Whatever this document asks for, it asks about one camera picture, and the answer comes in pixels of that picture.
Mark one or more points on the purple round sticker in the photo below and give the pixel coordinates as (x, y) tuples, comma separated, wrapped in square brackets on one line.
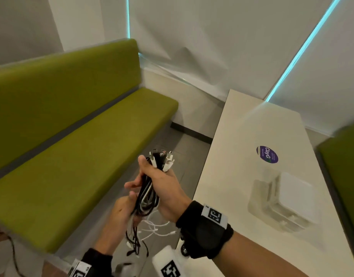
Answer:
[(267, 154)]

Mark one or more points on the person's right thumb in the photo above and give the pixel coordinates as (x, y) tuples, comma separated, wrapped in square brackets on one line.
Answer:
[(144, 168)]

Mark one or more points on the white plastic box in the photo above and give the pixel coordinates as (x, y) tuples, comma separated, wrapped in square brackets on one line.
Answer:
[(286, 200)]

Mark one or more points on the teal light strip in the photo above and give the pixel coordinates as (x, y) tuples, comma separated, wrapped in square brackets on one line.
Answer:
[(128, 17), (302, 50)]

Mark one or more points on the white wrist camera with marker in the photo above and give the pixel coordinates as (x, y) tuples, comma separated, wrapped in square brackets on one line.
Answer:
[(169, 265)]

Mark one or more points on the person's left thumb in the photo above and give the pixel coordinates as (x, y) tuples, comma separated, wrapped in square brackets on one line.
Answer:
[(133, 198)]

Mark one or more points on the person's right forearm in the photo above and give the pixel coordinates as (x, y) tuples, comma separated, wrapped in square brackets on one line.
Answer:
[(252, 256)]

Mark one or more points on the long green upholstered bench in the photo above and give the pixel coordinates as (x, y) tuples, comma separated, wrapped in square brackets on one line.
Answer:
[(73, 126)]

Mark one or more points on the person's left hand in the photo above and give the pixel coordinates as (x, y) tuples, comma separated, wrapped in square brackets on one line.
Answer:
[(116, 222)]

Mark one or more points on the person's right hand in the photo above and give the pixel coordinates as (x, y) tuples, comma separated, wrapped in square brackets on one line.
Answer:
[(171, 196)]

